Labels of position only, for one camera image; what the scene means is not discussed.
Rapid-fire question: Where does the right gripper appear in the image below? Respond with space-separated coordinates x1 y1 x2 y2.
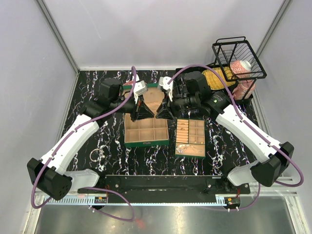
156 88 199 121

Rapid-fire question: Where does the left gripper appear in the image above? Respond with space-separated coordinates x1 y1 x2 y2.
111 92 155 122

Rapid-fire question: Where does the silver crystal necklace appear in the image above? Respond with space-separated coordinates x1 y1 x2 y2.
176 143 197 156

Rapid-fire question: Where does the pearl bangle bracelet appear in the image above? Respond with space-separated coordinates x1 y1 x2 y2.
90 149 106 163

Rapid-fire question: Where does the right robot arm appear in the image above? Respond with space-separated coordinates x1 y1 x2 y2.
156 71 294 193

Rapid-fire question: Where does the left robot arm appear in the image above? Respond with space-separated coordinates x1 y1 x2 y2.
27 78 154 200

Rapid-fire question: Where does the green jewelry box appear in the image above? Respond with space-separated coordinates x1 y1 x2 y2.
124 83 169 148

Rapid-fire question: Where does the green jewelry tray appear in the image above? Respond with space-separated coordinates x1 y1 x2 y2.
175 119 206 158

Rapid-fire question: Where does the pink dotted dish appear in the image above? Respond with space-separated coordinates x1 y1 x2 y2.
123 80 133 89

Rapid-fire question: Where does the yellow woven plate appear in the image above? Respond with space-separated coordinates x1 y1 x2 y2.
202 68 236 91

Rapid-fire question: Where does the pink patterned cup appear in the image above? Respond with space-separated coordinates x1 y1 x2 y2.
232 80 255 100

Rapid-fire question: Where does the pink patterned bowl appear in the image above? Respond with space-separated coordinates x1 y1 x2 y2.
230 60 251 78

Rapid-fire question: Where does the black dish rack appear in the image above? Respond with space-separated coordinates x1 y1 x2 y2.
207 36 267 105

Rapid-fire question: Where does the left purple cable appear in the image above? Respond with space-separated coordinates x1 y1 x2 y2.
31 65 137 222

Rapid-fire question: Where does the purple cable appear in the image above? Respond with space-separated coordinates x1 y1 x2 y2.
168 64 305 212
31 65 137 222

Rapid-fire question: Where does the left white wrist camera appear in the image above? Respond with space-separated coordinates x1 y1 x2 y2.
132 75 148 104

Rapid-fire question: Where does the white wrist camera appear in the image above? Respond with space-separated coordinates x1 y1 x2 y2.
157 77 173 101
132 75 148 104

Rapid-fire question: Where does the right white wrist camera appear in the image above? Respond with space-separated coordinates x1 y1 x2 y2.
157 77 173 101

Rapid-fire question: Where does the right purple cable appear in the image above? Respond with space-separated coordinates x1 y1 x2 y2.
168 64 305 212

